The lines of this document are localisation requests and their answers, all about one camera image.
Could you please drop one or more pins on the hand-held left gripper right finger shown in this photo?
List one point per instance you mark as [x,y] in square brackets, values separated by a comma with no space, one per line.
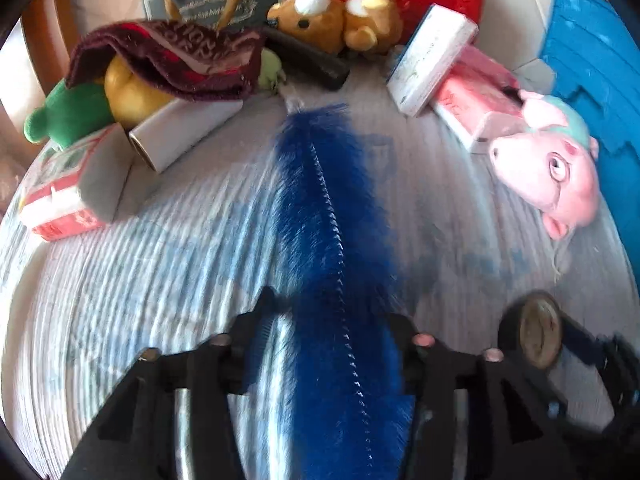
[405,350]

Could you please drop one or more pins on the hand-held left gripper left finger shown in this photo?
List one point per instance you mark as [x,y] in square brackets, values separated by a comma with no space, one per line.
[260,325]

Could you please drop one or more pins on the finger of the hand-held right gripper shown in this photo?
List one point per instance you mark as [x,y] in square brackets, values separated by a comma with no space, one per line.
[582,340]

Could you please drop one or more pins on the black tape roll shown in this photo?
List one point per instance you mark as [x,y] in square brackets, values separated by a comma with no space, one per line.
[537,332]

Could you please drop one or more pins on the blue bottle brush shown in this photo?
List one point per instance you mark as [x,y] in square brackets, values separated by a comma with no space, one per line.
[330,260]

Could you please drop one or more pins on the blue plastic crate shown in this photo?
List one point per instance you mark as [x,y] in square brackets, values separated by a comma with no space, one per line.
[595,60]

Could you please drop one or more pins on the pink pig plush teal clothing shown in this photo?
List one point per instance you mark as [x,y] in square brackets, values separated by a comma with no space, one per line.
[555,170]

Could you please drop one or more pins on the white cardboard tube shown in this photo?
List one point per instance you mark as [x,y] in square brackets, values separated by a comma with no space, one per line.
[185,130]

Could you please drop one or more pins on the red white tissue pack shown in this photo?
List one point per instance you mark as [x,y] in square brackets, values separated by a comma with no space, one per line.
[70,185]

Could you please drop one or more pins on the pink floral tissue pack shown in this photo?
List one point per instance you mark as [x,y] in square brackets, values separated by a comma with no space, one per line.
[487,72]
[470,115]

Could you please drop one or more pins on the pale green plush toy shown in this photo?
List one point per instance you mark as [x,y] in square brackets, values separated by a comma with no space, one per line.
[271,72]

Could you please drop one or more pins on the yellow plush toy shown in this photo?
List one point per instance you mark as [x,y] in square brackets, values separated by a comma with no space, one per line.
[132,95]

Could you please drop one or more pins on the black cylindrical case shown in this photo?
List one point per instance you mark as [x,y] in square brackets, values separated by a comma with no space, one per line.
[310,60]

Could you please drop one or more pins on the maroon cloth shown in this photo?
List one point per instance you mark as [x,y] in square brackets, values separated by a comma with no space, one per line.
[170,55]

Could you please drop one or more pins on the dark green plush toy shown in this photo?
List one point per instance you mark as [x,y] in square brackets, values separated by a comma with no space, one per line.
[70,110]

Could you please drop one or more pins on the white box blue edge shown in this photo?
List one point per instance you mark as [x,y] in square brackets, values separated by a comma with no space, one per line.
[430,60]

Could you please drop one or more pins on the brown bear plush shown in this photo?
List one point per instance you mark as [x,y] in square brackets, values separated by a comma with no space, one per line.
[320,15]

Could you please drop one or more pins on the wooden wall frame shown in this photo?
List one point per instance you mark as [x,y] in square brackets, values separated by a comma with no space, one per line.
[45,35]

